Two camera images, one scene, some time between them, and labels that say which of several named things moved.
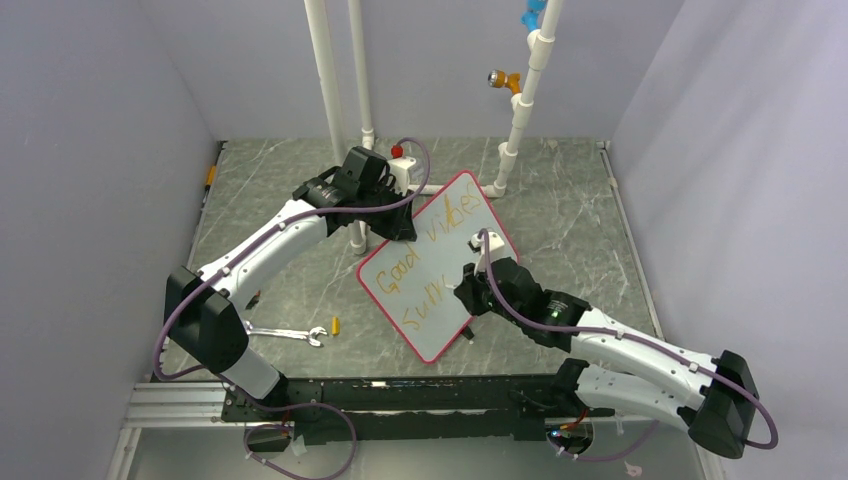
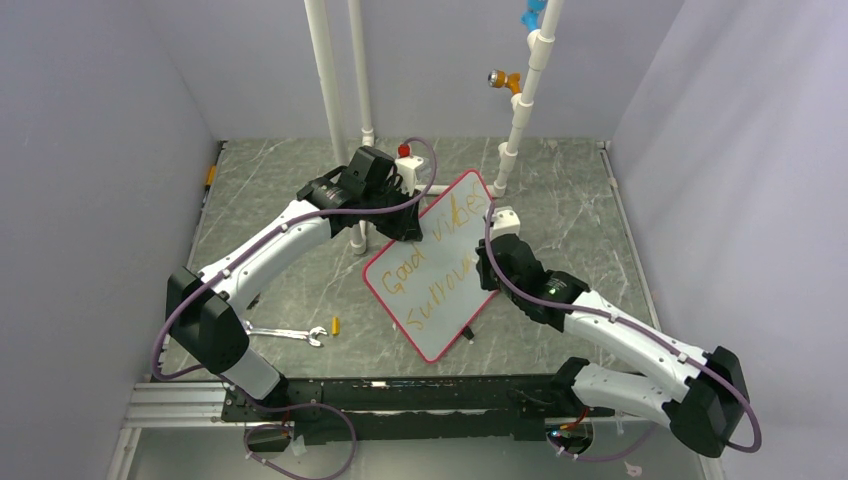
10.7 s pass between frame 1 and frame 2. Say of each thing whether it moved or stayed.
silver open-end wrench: stayed
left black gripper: stayed
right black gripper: moved
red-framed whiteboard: stayed
